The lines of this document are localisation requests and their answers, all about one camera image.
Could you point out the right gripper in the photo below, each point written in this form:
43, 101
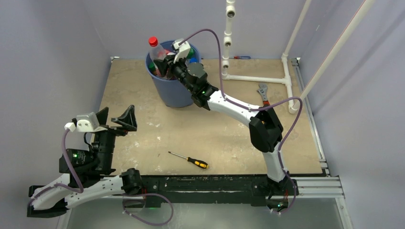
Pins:
164, 64

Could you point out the black yellow screwdriver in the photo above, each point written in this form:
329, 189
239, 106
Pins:
197, 162

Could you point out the red label clear bottle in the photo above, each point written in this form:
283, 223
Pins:
161, 54

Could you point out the blue plastic bin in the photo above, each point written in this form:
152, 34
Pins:
171, 92

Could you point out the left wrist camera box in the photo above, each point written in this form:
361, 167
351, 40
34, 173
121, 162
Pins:
85, 123

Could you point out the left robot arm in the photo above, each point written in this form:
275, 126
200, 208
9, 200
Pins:
86, 174

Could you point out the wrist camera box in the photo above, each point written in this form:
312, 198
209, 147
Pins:
85, 123
181, 48

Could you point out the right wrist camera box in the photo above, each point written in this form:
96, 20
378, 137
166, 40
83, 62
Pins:
181, 48

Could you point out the green plastic bottle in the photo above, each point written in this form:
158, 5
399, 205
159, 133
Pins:
191, 53

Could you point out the red handled adjustable wrench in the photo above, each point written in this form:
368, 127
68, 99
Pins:
263, 88

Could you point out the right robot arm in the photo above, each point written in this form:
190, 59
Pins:
265, 128

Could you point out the green cap tea bottle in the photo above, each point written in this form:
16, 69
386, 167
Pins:
153, 69

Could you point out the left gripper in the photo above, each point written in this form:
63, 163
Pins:
127, 120

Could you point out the red blue screwdriver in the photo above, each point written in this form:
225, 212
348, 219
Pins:
241, 57

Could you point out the white PVC pipe frame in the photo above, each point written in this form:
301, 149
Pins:
286, 80

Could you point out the small Pepsi bottle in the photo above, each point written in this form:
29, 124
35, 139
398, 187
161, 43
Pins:
193, 60

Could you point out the red cap clear bottle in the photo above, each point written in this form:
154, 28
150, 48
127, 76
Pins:
154, 46

